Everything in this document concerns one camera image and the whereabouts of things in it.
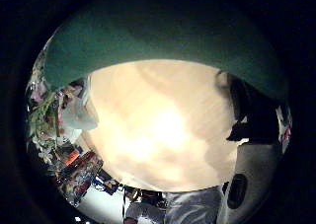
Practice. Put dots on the red white printed object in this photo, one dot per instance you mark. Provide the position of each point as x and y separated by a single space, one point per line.
284 127

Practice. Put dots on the the person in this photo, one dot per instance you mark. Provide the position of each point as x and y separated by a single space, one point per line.
154 207

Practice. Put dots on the blue black small object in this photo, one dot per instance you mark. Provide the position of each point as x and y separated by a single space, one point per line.
106 183

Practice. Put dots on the patterned clear wrapping sheet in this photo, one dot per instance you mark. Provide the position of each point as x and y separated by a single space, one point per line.
79 178

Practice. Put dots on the orange red small box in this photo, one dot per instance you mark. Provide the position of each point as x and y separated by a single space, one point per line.
71 157

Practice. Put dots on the bunch of white pink flowers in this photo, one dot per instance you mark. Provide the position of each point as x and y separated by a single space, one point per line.
42 118

